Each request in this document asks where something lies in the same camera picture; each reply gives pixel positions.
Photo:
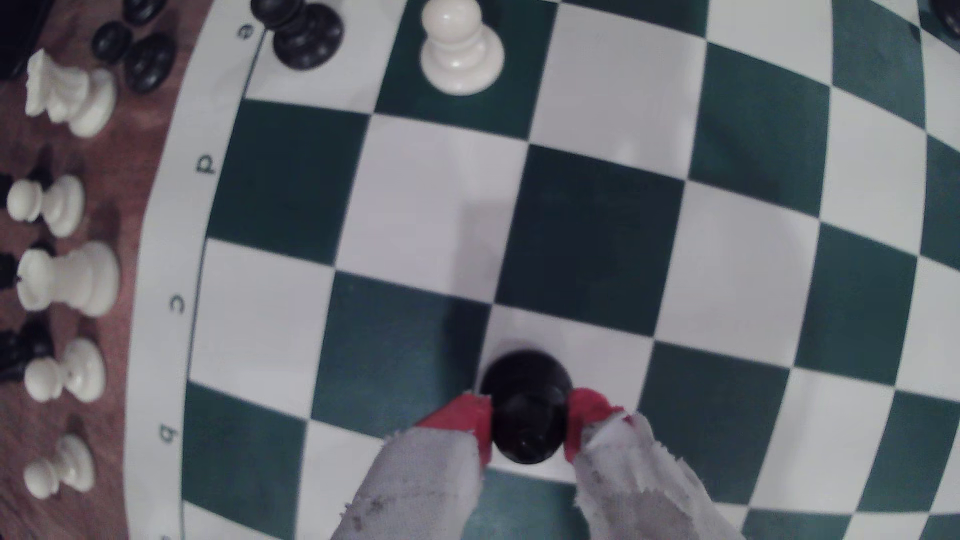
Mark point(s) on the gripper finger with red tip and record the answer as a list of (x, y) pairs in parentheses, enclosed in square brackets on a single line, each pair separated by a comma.
[(420, 487), (637, 495)]

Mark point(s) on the black chess pawn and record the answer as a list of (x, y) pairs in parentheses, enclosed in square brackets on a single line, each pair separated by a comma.
[(304, 34), (527, 409), (150, 63), (949, 15), (111, 42), (142, 9)]

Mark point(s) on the green and white chess mat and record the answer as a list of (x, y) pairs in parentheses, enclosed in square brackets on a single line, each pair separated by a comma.
[(600, 225)]

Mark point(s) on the white chess pawn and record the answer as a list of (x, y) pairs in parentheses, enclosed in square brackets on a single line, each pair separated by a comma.
[(67, 371), (459, 52), (61, 466), (52, 206)]

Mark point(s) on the white chess rook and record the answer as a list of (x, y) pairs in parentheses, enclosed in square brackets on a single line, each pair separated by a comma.
[(71, 279)]

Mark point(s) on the black chess piece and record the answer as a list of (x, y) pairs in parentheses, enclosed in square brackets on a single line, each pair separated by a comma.
[(21, 351), (6, 271)]

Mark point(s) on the white chess knight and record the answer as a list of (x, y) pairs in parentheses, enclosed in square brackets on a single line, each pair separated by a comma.
[(75, 97)]

